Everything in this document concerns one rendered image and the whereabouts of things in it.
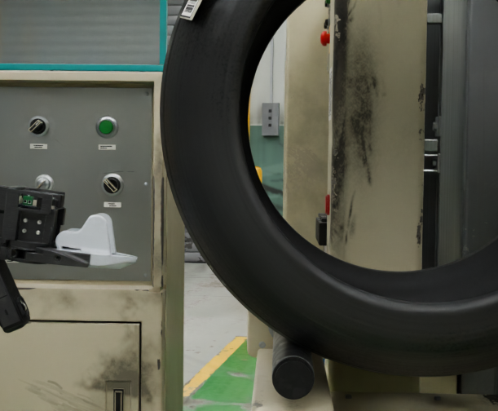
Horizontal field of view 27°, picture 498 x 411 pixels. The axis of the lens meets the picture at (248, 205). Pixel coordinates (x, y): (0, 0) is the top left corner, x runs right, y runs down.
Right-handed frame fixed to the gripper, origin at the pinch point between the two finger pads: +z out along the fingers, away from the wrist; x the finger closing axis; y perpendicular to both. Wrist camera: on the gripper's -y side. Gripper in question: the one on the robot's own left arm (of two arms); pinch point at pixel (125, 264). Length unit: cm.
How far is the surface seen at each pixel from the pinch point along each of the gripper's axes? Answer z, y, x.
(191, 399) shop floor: -9, -102, 344
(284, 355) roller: 19.4, -6.0, -10.1
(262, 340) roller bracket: 17.2, -10.7, 22.5
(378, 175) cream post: 30.0, 13.9, 25.0
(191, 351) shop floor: -19, -103, 456
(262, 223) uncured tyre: 15.2, 7.8, -12.2
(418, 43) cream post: 33, 33, 25
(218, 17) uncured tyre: 8.0, 28.1, -11.7
